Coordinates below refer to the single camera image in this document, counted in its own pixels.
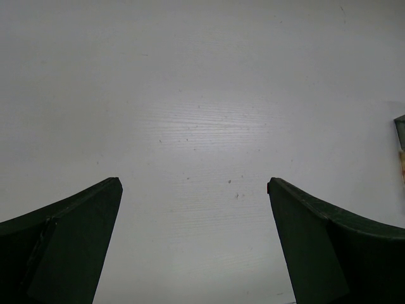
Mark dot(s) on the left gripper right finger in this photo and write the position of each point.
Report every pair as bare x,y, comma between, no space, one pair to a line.
333,255

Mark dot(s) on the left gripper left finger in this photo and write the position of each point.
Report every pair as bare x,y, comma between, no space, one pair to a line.
56,254

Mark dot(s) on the grey transparent container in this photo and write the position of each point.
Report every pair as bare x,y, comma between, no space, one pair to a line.
399,123

